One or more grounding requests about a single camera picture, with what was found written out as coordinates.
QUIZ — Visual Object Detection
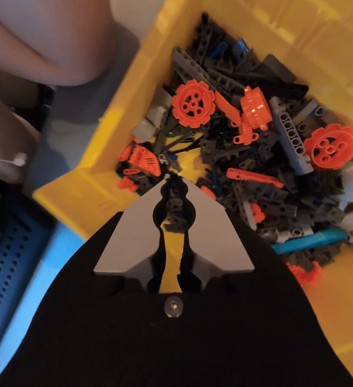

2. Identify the long grey toy beam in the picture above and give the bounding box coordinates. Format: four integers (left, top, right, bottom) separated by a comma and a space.
269, 97, 314, 176

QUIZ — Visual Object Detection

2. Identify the person's left forearm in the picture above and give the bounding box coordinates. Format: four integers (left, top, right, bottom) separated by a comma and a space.
0, 0, 116, 86

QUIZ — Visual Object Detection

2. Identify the orange toy beam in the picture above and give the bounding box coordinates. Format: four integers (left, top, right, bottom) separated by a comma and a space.
226, 168, 284, 188

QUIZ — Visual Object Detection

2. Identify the yellow plastic bin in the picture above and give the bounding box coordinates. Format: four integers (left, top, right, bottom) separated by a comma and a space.
33, 0, 353, 387

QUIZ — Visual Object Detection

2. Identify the blue perforated plate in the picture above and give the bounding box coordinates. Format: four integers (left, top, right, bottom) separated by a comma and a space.
0, 197, 56, 372

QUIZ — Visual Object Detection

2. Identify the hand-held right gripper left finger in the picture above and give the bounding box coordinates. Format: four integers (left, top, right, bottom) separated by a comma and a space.
93, 180, 169, 294

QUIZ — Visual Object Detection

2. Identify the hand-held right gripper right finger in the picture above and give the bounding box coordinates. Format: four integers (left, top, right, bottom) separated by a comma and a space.
177, 177, 256, 293

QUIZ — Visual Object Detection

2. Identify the orange toy panel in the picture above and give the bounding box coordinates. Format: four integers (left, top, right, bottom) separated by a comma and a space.
119, 145, 162, 177

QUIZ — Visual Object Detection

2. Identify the pile of toy building pieces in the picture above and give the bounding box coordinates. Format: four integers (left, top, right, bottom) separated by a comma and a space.
116, 12, 353, 288

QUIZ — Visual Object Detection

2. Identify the orange toy gear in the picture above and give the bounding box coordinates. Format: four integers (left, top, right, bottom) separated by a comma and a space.
304, 124, 353, 171
172, 80, 216, 127

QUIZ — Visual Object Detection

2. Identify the orange toy wheel hub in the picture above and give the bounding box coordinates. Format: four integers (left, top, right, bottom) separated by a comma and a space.
240, 86, 272, 132

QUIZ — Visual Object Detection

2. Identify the cyan toy tube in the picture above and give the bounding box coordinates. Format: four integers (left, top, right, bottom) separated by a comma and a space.
270, 227, 349, 255

